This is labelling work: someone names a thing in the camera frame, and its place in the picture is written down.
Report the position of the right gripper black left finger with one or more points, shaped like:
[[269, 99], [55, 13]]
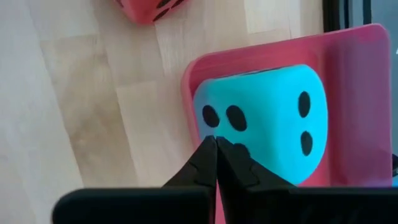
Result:
[[192, 174]]

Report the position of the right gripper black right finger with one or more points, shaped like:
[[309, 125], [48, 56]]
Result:
[[242, 180]]

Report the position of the pink translucent plastic bin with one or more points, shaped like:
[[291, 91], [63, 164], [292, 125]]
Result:
[[357, 109]]

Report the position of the large teal foam die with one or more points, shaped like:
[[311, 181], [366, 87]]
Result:
[[267, 124]]

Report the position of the large red foam die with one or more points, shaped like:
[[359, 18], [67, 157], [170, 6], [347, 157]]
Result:
[[143, 11]]

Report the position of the black aluminium table frame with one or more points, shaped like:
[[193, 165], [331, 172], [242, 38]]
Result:
[[332, 15]]

